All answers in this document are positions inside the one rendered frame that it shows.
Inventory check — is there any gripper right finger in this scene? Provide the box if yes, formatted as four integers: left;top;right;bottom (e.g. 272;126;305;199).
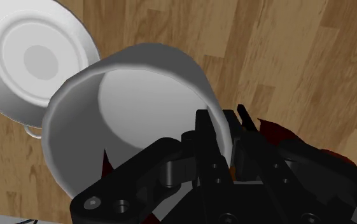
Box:
223;104;357;224

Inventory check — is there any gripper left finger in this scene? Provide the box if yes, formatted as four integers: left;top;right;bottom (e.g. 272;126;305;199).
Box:
69;109;234;224

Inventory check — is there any white cup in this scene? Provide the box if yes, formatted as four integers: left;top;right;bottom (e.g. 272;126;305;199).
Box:
41;43;234;200

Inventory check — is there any dark red jagged object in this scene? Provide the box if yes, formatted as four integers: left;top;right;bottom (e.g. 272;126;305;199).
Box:
101;118;357;224

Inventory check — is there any white round bowl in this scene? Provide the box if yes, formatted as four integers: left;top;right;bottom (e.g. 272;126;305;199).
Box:
0;0;101;139

